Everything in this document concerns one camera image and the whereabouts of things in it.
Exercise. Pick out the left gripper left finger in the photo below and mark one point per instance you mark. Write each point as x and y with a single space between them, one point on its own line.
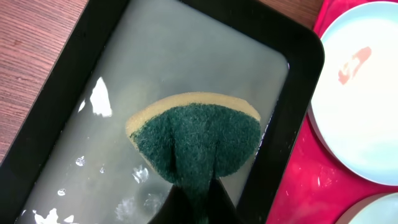
175 210

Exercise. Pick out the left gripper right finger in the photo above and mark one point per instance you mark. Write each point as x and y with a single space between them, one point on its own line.
220 207

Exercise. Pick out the green yellow sponge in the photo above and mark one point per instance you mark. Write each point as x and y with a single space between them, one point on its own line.
191 138

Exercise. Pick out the light blue plate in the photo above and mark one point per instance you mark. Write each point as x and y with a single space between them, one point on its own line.
354 106
376 209

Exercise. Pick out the light blue plate top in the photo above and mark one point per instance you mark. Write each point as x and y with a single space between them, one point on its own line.
354 106

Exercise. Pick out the red plastic tray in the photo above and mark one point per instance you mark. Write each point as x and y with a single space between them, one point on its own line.
316 186

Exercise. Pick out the black water tray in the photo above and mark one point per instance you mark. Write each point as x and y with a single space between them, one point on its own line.
72 162

